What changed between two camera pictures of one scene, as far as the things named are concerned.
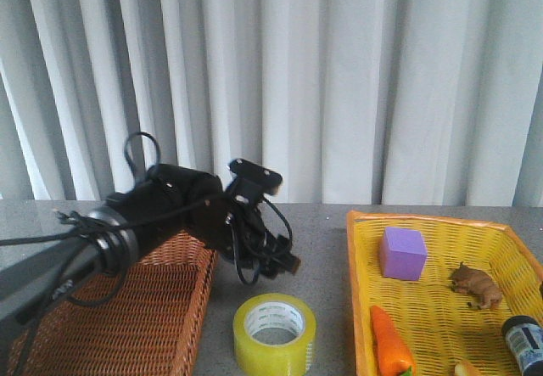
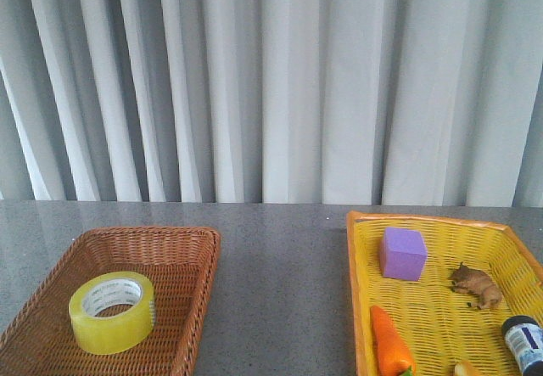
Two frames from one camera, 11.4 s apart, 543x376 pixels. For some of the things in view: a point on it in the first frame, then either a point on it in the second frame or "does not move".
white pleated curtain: x=381 y=86 does not move
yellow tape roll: x=274 y=335 → x=113 y=313
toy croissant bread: x=462 y=368 does not move
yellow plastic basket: x=437 y=325 does not move
